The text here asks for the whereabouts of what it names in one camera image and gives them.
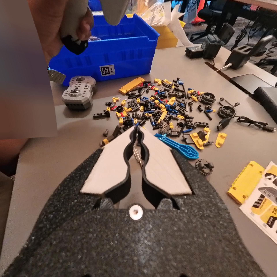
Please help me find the white foam strip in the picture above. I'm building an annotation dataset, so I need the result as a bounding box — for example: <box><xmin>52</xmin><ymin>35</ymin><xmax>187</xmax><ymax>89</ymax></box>
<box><xmin>163</xmin><ymin>2</ymin><xmax>192</xmax><ymax>47</ymax></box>

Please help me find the clear plastic bag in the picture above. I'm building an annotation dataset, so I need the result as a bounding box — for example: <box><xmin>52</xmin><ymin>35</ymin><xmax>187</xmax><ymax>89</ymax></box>
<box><xmin>138</xmin><ymin>0</ymin><xmax>173</xmax><ymax>27</ymax></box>

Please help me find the pile of small building pieces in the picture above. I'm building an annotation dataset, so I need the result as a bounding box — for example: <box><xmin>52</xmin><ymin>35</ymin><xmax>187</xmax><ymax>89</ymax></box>
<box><xmin>93</xmin><ymin>77</ymin><xmax>217</xmax><ymax>150</ymax></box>

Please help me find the yellow sticker sheet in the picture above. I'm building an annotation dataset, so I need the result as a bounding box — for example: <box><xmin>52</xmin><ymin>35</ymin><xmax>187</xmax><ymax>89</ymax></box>
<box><xmin>239</xmin><ymin>161</ymin><xmax>277</xmax><ymax>244</ymax></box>

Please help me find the person's left hand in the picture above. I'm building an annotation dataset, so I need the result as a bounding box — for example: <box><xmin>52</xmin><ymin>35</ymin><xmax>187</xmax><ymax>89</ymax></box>
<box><xmin>29</xmin><ymin>0</ymin><xmax>94</xmax><ymax>64</ymax></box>

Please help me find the yellow rectangular panel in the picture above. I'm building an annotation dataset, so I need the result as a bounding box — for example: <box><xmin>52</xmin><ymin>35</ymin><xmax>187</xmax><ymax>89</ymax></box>
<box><xmin>227</xmin><ymin>161</ymin><xmax>265</xmax><ymax>205</ymax></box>

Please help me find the grey toy remote control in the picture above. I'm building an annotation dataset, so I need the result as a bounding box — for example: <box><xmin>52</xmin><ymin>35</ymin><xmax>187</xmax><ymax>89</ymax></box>
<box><xmin>61</xmin><ymin>76</ymin><xmax>97</xmax><ymax>111</ymax></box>

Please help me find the black bevel gear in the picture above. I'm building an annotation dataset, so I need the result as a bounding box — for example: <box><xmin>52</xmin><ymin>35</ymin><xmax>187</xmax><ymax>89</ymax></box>
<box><xmin>195</xmin><ymin>159</ymin><xmax>215</xmax><ymax>176</ymax></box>

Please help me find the black charging dock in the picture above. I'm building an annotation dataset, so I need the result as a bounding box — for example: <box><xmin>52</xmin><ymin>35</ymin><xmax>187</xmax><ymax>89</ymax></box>
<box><xmin>225</xmin><ymin>36</ymin><xmax>274</xmax><ymax>70</ymax></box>

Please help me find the black wheel hub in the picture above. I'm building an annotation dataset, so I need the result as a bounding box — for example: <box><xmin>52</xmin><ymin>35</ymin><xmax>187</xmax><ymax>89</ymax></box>
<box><xmin>200</xmin><ymin>92</ymin><xmax>216</xmax><ymax>105</ymax></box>
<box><xmin>217</xmin><ymin>105</ymin><xmax>237</xmax><ymax>119</ymax></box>

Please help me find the yellow storage bin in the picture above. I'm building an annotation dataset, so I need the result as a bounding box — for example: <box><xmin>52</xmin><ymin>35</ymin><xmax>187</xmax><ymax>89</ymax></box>
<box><xmin>151</xmin><ymin>20</ymin><xmax>186</xmax><ymax>50</ymax></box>

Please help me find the blue bin with printed tag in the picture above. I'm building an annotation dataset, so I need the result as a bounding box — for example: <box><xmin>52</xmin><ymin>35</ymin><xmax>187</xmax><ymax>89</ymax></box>
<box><xmin>49</xmin><ymin>13</ymin><xmax>160</xmax><ymax>87</ymax></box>

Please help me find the black battery charger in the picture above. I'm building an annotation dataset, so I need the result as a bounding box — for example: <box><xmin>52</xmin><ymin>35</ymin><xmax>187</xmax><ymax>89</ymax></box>
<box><xmin>201</xmin><ymin>35</ymin><xmax>224</xmax><ymax>59</ymax></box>

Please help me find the black office chair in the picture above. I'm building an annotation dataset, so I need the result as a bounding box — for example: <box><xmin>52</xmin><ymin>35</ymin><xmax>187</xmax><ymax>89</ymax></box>
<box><xmin>196</xmin><ymin>0</ymin><xmax>236</xmax><ymax>42</ymax></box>

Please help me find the orange cone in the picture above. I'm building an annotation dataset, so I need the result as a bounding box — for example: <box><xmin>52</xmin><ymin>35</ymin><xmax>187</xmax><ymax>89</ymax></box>
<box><xmin>191</xmin><ymin>0</ymin><xmax>205</xmax><ymax>25</ymax></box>

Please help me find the clear handle screwdriver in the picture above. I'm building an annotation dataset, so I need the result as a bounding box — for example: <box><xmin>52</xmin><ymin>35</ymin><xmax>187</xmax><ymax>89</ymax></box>
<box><xmin>132</xmin><ymin>144</ymin><xmax>145</xmax><ymax>169</ymax></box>

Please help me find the wooden side table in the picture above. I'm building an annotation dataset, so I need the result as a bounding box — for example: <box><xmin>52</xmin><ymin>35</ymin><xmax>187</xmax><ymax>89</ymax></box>
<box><xmin>229</xmin><ymin>0</ymin><xmax>277</xmax><ymax>11</ymax></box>

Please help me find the small black box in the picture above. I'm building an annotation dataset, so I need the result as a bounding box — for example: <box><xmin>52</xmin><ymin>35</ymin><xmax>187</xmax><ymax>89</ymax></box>
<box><xmin>185</xmin><ymin>44</ymin><xmax>204</xmax><ymax>59</ymax></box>

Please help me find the grey mesh strap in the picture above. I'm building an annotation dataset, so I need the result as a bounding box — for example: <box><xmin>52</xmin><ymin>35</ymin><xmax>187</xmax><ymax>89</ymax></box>
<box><xmin>47</xmin><ymin>68</ymin><xmax>66</xmax><ymax>85</ymax></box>

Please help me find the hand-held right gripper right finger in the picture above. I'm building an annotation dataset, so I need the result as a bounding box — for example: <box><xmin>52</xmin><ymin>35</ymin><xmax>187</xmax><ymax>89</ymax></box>
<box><xmin>138</xmin><ymin>126</ymin><xmax>193</xmax><ymax>210</ymax></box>

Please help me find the small yellow curved piece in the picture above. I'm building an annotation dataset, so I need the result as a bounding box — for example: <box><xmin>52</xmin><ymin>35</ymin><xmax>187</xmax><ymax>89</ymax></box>
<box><xmin>215</xmin><ymin>132</ymin><xmax>227</xmax><ymax>148</ymax></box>

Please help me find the yellow fender piece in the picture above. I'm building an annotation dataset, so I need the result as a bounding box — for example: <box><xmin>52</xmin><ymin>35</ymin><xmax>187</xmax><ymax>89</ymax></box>
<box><xmin>190</xmin><ymin>128</ymin><xmax>211</xmax><ymax>150</ymax></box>

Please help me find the black usb cable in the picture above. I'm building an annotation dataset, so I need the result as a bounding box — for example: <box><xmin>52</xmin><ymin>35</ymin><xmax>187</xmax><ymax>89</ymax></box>
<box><xmin>216</xmin><ymin>116</ymin><xmax>277</xmax><ymax>133</ymax></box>

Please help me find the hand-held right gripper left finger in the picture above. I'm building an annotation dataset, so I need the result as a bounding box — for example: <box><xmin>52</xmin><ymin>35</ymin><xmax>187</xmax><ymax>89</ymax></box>
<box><xmin>80</xmin><ymin>126</ymin><xmax>138</xmax><ymax>205</ymax></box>

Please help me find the blue plastic separator tool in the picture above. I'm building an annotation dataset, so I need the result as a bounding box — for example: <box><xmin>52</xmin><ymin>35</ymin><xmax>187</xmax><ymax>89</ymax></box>
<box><xmin>154</xmin><ymin>133</ymin><xmax>199</xmax><ymax>161</ymax></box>

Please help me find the white charging cable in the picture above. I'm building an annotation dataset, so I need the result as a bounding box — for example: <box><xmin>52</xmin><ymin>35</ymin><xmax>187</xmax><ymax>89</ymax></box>
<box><xmin>215</xmin><ymin>63</ymin><xmax>233</xmax><ymax>72</ymax></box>

